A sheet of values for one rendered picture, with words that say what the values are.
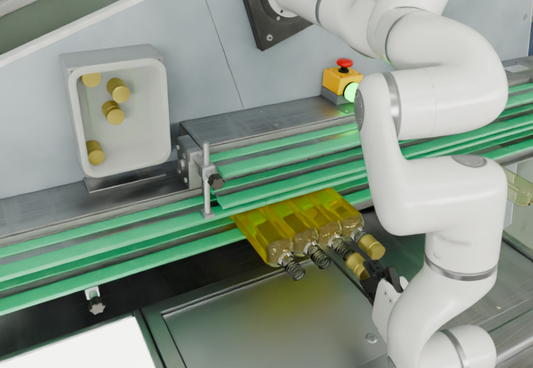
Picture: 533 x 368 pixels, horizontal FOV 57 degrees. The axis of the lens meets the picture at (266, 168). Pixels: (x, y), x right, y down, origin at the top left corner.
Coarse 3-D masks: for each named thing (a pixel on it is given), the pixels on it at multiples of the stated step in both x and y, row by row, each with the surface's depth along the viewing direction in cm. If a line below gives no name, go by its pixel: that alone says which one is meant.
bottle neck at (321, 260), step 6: (312, 246) 97; (318, 246) 97; (306, 252) 98; (312, 252) 96; (318, 252) 95; (324, 252) 96; (312, 258) 96; (318, 258) 95; (324, 258) 94; (330, 258) 95; (318, 264) 94; (324, 264) 96
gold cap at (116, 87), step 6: (114, 78) 95; (108, 84) 95; (114, 84) 93; (120, 84) 93; (108, 90) 95; (114, 90) 92; (120, 90) 93; (126, 90) 93; (114, 96) 93; (120, 96) 93; (126, 96) 94; (120, 102) 94
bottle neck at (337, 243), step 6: (330, 240) 100; (336, 240) 99; (342, 240) 99; (330, 246) 101; (336, 246) 99; (342, 246) 98; (348, 246) 98; (336, 252) 99; (342, 252) 97; (348, 252) 97; (342, 258) 97
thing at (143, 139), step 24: (72, 72) 85; (96, 72) 86; (120, 72) 96; (144, 72) 98; (72, 96) 86; (96, 96) 96; (144, 96) 100; (96, 120) 98; (144, 120) 103; (168, 120) 98; (120, 144) 103; (144, 144) 105; (168, 144) 100; (96, 168) 97; (120, 168) 98
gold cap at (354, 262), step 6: (354, 252) 96; (348, 258) 95; (354, 258) 95; (360, 258) 95; (348, 264) 95; (354, 264) 94; (360, 264) 94; (354, 270) 94; (360, 270) 93; (360, 276) 93; (366, 276) 94
